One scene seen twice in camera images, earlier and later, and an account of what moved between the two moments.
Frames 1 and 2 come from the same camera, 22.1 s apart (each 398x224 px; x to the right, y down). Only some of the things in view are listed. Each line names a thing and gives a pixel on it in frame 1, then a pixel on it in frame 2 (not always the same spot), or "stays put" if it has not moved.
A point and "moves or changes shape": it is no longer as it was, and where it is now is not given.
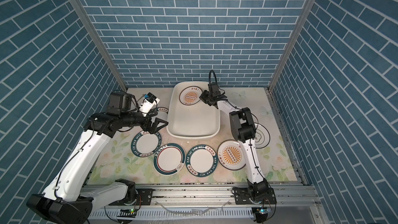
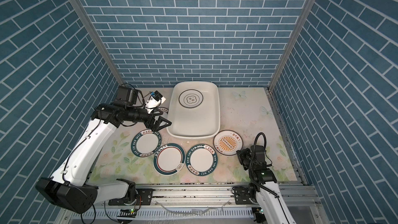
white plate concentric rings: x=262 y=137 → x=190 y=98
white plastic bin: x=188 y=116 stays put
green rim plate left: x=145 y=144 stays put
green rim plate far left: x=162 y=111 stays put
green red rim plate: x=169 y=159 stays put
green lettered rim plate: x=201 y=161 stays put
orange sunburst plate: x=231 y=155 moves or changes shape
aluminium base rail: x=170 y=195 stays put
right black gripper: x=202 y=97 → x=241 y=154
